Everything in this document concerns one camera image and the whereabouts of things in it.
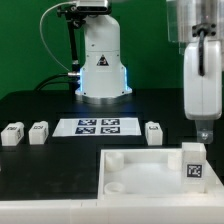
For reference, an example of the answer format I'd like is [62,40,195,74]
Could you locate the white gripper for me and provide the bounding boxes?
[184,40,222,144]

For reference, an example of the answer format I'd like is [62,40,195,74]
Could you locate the white square tabletop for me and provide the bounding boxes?
[98,149,224,199]

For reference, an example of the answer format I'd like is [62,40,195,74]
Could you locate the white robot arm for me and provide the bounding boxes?
[76,0,224,144]

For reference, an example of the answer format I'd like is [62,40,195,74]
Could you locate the white sheet with tags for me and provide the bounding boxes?
[53,118,141,137]

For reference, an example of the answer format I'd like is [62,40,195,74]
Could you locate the white L-shaped obstacle fence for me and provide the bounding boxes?
[0,151,224,224]

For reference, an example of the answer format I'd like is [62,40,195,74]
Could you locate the black cables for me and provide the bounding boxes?
[34,73,76,92]

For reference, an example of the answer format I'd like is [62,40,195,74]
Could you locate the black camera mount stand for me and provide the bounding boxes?
[56,0,108,91]

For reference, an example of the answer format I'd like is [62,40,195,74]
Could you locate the grey cable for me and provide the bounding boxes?
[39,1,78,74]

